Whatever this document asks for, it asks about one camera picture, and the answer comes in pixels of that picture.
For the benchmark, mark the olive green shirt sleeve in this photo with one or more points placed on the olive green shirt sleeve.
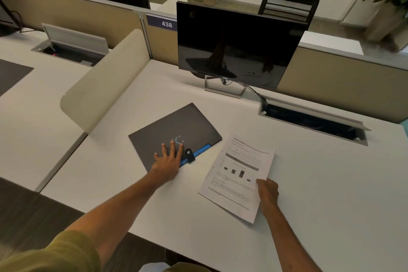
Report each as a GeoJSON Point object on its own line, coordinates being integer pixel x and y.
{"type": "Point", "coordinates": [54, 254]}

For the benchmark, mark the silver monitor stand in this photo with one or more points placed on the silver monitor stand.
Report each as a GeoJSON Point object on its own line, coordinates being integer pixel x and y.
{"type": "Point", "coordinates": [224, 89]}

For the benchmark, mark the blue number label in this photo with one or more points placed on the blue number label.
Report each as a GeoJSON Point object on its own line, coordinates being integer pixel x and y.
{"type": "Point", "coordinates": [162, 22]}

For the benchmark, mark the person's right thumb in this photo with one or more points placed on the person's right thumb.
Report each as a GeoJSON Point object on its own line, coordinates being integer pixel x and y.
{"type": "Point", "coordinates": [260, 183]}

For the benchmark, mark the person's left hand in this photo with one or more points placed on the person's left hand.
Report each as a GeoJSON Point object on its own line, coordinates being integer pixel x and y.
{"type": "Point", "coordinates": [167, 165]}

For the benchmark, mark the dark grey document folder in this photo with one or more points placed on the dark grey document folder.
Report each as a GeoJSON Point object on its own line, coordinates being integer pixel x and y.
{"type": "Point", "coordinates": [165, 128]}

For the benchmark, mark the person's left middle finger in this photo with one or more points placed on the person's left middle finger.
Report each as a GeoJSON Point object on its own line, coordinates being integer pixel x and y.
{"type": "Point", "coordinates": [172, 147]}

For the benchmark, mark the person's right forearm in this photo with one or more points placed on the person's right forearm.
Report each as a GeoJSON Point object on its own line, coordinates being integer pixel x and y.
{"type": "Point", "coordinates": [287, 236]}

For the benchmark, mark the black mesh office chair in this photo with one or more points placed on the black mesh office chair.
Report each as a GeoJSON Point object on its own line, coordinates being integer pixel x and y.
{"type": "Point", "coordinates": [288, 7]}

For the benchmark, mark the beige partition panel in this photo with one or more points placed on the beige partition panel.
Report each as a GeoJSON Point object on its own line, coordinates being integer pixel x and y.
{"type": "Point", "coordinates": [344, 87]}
{"type": "Point", "coordinates": [73, 16]}

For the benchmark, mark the dark grey desk mat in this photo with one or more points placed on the dark grey desk mat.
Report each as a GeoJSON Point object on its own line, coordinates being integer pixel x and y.
{"type": "Point", "coordinates": [11, 75]}

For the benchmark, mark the person's left little finger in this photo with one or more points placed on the person's left little finger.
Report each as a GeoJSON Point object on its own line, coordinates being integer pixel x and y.
{"type": "Point", "coordinates": [157, 157]}

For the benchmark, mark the person's right hand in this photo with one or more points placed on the person's right hand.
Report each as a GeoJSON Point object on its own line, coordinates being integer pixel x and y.
{"type": "Point", "coordinates": [269, 192]}

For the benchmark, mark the large green potted plant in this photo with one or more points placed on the large green potted plant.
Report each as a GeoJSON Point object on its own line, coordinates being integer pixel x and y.
{"type": "Point", "coordinates": [390, 10]}

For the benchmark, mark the person's left forearm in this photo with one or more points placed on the person's left forearm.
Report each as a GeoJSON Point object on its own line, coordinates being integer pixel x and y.
{"type": "Point", "coordinates": [121, 208]}

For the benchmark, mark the printed white paper sheet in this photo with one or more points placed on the printed white paper sheet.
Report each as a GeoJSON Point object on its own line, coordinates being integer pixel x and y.
{"type": "Point", "coordinates": [237, 185]}

